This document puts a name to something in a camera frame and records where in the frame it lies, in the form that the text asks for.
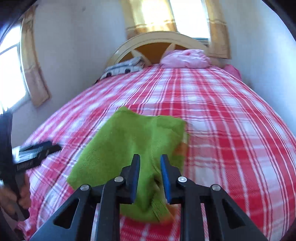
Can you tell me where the person's left hand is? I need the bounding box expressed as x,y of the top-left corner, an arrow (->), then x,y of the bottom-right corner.
1,174 -> 32,216

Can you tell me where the window behind headboard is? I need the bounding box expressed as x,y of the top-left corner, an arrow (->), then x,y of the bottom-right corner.
170,0 -> 210,40

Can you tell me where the beige side window curtain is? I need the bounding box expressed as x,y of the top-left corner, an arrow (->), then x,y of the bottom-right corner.
20,5 -> 51,107

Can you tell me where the yellow wooden headboard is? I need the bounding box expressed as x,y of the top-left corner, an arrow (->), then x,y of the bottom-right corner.
106,31 -> 208,67

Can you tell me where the red white plaid bedspread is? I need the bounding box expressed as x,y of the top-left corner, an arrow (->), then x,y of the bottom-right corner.
18,66 -> 295,240

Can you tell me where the golden left headboard curtain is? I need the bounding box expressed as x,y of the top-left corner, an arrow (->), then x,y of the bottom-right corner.
120,0 -> 178,39

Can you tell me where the pink pillow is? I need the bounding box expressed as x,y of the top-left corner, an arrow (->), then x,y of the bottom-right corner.
159,49 -> 211,69

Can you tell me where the side window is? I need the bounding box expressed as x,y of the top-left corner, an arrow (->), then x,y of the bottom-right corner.
0,23 -> 30,113

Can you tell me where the golden headboard curtain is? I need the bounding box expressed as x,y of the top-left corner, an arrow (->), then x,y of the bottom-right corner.
204,0 -> 231,59
120,0 -> 178,39

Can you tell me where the green orange knit sweater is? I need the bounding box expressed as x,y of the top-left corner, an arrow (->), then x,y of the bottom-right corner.
67,106 -> 189,223

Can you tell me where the golden right headboard curtain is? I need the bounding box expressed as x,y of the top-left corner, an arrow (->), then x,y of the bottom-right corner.
204,0 -> 231,59

